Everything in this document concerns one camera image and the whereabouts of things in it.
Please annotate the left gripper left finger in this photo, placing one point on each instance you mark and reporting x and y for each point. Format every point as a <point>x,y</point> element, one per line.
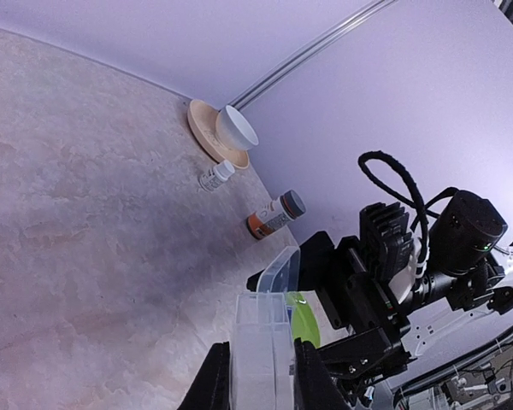
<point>210,388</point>

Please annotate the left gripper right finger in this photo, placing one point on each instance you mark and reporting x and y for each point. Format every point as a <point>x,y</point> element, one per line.
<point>313,386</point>

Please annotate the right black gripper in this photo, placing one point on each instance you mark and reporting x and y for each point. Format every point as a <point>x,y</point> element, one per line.
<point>351,297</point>

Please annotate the clear plastic pill organizer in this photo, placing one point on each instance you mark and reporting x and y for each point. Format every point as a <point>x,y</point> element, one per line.
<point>263,360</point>

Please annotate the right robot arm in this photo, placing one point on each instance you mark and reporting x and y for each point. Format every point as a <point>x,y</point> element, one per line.
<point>456,263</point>

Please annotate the green plate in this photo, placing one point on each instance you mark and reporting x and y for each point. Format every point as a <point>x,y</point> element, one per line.
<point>303,322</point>

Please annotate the orange pill bottle grey cap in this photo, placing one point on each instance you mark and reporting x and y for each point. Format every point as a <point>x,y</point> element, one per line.
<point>275,215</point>

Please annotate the small white pill bottle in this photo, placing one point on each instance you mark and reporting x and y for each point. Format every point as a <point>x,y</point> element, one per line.
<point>216,176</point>

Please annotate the white bowl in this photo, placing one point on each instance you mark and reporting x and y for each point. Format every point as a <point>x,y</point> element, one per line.
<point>234,131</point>

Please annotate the round wooden plate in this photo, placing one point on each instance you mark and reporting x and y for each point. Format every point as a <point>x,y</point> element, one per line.
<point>201,120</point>

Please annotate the right aluminium frame post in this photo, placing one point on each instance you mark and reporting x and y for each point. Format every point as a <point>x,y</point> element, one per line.
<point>310,50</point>

